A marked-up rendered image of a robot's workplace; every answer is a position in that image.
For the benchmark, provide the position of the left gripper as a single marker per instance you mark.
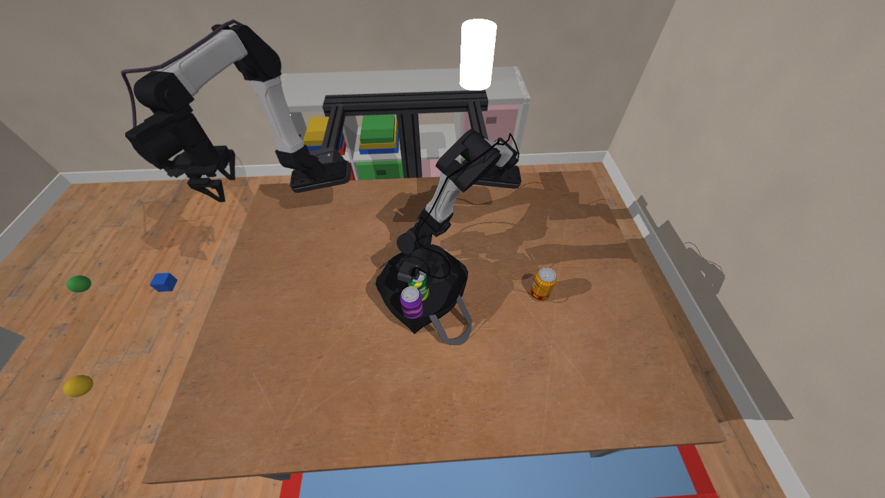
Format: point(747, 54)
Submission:
point(421, 258)

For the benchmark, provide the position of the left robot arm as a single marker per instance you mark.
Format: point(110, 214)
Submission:
point(496, 164)

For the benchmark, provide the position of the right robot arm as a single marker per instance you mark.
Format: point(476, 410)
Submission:
point(156, 139)

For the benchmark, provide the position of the purple drink can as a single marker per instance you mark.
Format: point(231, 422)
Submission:
point(411, 301)

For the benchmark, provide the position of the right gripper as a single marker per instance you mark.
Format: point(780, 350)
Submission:
point(205, 159)

